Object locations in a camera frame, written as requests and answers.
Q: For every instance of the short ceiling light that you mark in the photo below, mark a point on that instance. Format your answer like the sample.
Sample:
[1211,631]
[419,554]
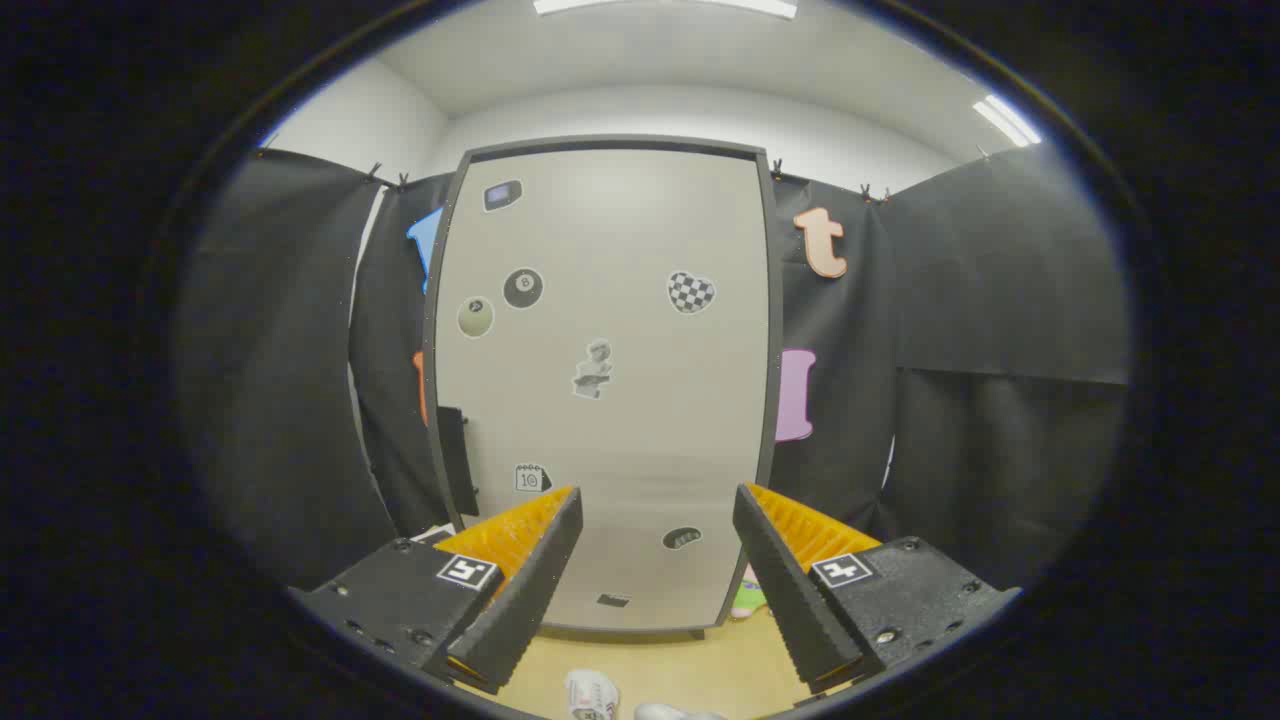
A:
[1008,120]

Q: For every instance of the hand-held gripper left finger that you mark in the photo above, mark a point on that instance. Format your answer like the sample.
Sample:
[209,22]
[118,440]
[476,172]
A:
[530,590]

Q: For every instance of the black backdrop cloth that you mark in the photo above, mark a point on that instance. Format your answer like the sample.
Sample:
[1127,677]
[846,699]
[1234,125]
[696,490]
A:
[1000,300]

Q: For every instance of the white shoe cabinet door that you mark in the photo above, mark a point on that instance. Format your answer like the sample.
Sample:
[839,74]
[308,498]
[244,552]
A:
[620,450]

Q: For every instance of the grey shoe cabinet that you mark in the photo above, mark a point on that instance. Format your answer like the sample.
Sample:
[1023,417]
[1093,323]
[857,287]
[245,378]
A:
[777,350]

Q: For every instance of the green and pink plush toy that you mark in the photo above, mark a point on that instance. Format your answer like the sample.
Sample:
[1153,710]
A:
[748,600]

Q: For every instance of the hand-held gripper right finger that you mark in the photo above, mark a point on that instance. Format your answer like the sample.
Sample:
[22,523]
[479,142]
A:
[785,590]

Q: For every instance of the long ceiling light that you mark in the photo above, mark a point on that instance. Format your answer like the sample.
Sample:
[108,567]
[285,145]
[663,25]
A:
[760,8]

